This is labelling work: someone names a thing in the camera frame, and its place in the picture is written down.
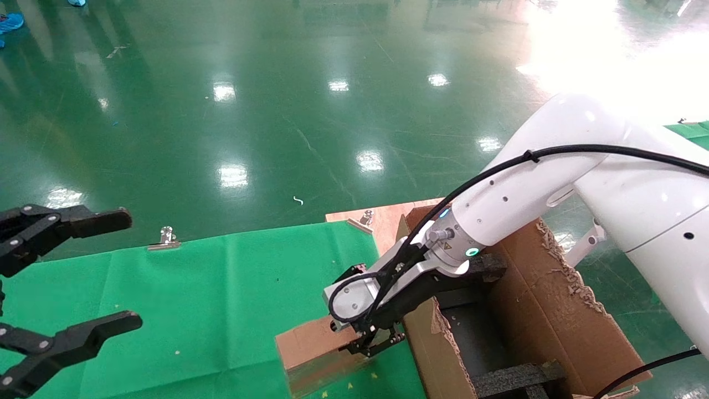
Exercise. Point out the green table cloth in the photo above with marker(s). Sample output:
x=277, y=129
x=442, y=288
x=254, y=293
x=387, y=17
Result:
x=194, y=310

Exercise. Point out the small brown cardboard box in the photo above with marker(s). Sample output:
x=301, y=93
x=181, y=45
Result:
x=310, y=349

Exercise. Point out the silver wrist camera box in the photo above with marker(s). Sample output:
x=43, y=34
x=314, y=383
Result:
x=348, y=302

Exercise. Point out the silver camera mount bracket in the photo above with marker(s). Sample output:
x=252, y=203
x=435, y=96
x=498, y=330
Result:
x=437, y=269

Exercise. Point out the large open cardboard carton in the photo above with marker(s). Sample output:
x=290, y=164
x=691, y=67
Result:
x=554, y=321

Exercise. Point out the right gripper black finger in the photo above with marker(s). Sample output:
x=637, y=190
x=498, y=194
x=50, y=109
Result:
x=376, y=342
x=354, y=270

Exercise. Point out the white metal bracket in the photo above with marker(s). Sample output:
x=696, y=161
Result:
x=592, y=239

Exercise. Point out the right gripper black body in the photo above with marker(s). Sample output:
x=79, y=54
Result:
x=404, y=299

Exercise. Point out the black foam insert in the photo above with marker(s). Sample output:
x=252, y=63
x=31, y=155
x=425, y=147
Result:
x=490, y=265
x=515, y=379

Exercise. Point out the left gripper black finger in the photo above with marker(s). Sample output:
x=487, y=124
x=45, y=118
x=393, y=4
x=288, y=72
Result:
x=77, y=341
x=88, y=221

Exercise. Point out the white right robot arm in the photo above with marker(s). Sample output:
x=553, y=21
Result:
x=637, y=210

